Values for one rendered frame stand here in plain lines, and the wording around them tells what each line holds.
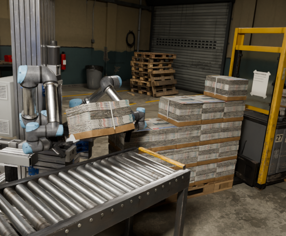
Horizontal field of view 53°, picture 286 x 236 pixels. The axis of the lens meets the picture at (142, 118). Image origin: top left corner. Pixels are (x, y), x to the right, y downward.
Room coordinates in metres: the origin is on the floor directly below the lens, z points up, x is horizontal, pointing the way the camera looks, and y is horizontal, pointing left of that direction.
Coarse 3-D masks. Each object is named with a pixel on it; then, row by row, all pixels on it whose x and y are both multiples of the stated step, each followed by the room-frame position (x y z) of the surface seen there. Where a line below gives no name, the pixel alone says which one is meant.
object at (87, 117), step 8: (88, 104) 1.81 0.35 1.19; (96, 104) 1.86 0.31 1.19; (104, 104) 1.90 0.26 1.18; (72, 112) 1.93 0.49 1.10; (80, 112) 1.86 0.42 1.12; (88, 112) 1.81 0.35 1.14; (96, 112) 1.84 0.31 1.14; (104, 112) 1.88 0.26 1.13; (72, 120) 1.93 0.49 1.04; (80, 120) 1.86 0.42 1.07; (88, 120) 1.80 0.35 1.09; (96, 120) 1.82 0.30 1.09; (104, 120) 1.87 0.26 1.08; (72, 128) 1.93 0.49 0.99; (80, 128) 1.86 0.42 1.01; (88, 128) 1.80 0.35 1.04; (96, 128) 1.80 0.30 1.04; (104, 128) 1.84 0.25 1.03; (96, 136) 1.78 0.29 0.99
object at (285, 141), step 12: (252, 120) 3.47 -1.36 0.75; (264, 120) 3.36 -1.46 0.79; (252, 132) 3.45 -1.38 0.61; (264, 132) 3.30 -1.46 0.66; (276, 132) 3.18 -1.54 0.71; (240, 144) 3.59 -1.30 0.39; (252, 144) 3.43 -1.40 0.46; (276, 144) 3.19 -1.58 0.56; (252, 156) 3.40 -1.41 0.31; (276, 156) 3.21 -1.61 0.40; (276, 168) 3.24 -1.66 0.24; (276, 180) 3.25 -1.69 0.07
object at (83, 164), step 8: (120, 152) 2.01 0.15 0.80; (128, 152) 2.04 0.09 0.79; (136, 152) 2.10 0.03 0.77; (88, 160) 1.82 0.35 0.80; (96, 160) 1.83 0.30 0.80; (64, 168) 1.67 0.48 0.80; (72, 168) 1.69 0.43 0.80; (32, 176) 1.54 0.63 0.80; (40, 176) 1.55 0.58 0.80; (48, 176) 1.57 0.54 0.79; (0, 184) 1.42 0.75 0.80; (8, 184) 1.42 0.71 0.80; (16, 184) 1.43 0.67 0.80; (24, 184) 1.47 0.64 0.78; (0, 192) 1.37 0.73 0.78; (16, 192) 1.43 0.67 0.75; (32, 192) 1.50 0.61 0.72; (8, 200) 1.40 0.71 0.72; (24, 200) 1.46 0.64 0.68
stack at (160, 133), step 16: (160, 128) 2.60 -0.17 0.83; (176, 128) 2.68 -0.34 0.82; (192, 128) 2.78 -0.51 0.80; (208, 128) 2.89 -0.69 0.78; (128, 144) 2.43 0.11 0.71; (144, 144) 2.51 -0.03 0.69; (160, 144) 2.60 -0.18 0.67; (208, 144) 2.90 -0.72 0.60; (160, 160) 2.60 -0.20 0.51; (176, 160) 2.70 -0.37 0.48; (192, 160) 2.80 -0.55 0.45; (192, 176) 2.81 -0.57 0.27; (208, 176) 2.92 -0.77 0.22; (208, 192) 2.93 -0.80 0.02
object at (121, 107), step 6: (114, 102) 1.97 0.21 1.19; (120, 102) 2.01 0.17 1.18; (126, 102) 2.06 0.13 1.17; (114, 108) 1.95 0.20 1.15; (120, 108) 2.00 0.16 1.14; (126, 108) 2.04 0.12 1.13; (120, 114) 1.98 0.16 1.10; (126, 114) 2.02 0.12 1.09; (120, 120) 1.96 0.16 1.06; (126, 120) 2.01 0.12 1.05; (132, 120) 2.04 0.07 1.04; (120, 132) 1.92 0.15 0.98
